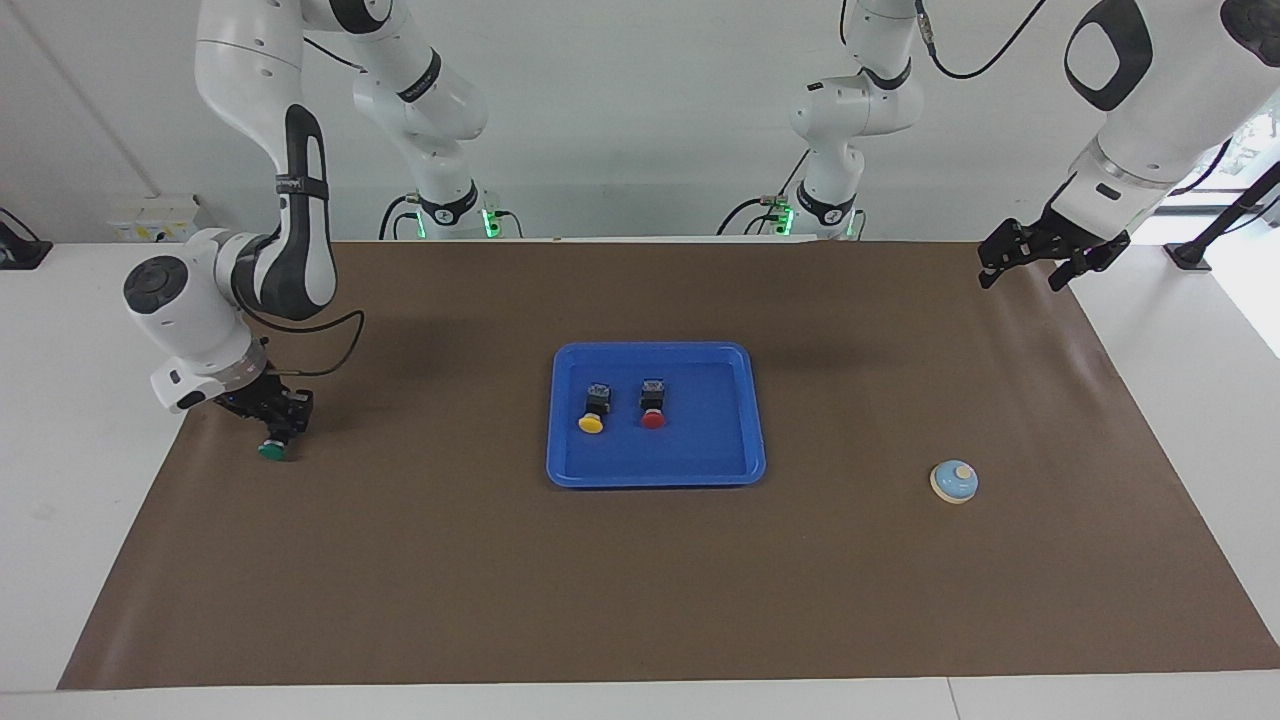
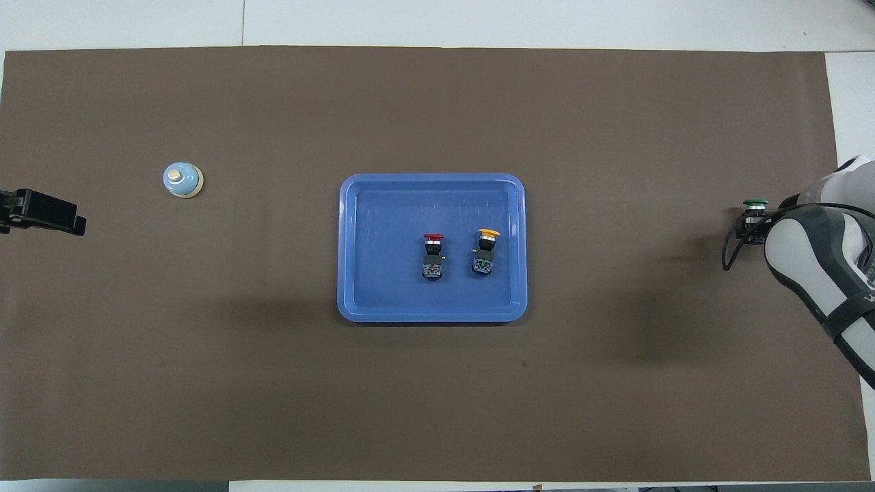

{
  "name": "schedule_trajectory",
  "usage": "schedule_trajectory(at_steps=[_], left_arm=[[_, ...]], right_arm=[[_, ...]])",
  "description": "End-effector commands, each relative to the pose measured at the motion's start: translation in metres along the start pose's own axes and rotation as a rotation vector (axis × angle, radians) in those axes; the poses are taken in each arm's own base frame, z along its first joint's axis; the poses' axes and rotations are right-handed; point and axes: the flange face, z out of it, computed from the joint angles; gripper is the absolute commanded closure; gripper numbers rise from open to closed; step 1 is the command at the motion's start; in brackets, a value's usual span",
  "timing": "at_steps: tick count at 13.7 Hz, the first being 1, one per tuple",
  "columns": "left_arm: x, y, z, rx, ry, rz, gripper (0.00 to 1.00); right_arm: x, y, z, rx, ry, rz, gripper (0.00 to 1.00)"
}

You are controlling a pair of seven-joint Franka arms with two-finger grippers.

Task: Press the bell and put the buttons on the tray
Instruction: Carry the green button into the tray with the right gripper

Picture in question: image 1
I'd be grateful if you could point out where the black left base cable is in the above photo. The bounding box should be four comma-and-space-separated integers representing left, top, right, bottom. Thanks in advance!
717, 150, 811, 237

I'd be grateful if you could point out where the black right base cable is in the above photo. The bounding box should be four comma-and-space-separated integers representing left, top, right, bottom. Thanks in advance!
378, 195, 421, 241

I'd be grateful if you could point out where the black base cable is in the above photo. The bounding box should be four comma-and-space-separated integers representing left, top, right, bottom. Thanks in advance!
717, 150, 811, 237
378, 195, 421, 241

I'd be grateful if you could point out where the black tripod stand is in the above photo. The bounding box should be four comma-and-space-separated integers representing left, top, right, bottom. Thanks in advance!
1165, 160, 1280, 271

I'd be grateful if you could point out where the light blue desk bell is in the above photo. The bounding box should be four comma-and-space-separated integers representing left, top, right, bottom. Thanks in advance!
929, 460, 980, 505

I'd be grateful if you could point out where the white wall socket box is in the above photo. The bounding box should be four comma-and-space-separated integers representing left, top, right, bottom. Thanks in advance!
108, 195, 206, 244

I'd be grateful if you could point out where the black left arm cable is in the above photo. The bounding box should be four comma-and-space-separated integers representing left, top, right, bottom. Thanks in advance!
915, 0, 1049, 81

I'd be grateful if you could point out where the black stand foot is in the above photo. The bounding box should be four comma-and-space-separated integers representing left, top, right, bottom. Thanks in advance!
0, 207, 53, 271

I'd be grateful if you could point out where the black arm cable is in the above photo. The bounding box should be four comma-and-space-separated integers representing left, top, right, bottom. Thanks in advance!
915, 0, 1049, 81
238, 305, 366, 379

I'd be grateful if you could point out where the yellow push button switch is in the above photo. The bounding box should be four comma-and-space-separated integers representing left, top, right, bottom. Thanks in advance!
578, 382, 613, 435

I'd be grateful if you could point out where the brown table mat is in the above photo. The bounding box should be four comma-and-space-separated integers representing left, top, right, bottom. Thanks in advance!
57, 238, 1280, 691

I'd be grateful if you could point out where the blue plastic tray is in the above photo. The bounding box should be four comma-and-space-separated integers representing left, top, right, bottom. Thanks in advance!
545, 341, 768, 490

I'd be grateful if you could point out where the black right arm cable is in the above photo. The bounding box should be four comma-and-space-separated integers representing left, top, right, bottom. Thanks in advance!
238, 305, 366, 379

